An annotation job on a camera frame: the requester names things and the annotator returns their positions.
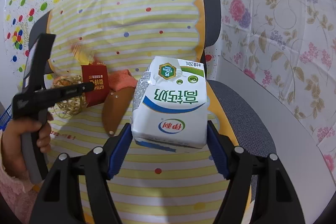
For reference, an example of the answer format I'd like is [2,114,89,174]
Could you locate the woven bamboo basket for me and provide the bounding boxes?
[54,75,87,119]

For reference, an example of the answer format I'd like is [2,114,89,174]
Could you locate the brown leather pouch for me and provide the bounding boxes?
[102,87,135,136]

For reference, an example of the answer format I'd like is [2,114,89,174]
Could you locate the white milk carton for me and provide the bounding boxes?
[130,56,207,152]

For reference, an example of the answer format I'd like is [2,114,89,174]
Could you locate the red paper packet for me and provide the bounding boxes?
[81,64,110,107]

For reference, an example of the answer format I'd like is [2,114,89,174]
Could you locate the orange cloth rag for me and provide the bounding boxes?
[108,69,137,92]

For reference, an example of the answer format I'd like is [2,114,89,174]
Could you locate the person left hand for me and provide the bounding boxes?
[1,112,53,184]

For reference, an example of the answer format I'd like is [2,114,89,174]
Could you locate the blue plastic basket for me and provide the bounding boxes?
[0,105,12,131]

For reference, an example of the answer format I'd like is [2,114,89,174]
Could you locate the grey office chair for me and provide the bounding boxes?
[27,0,277,204]

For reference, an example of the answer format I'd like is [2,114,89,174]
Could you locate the floral pattern wall sheet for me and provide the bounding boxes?
[206,0,335,174]

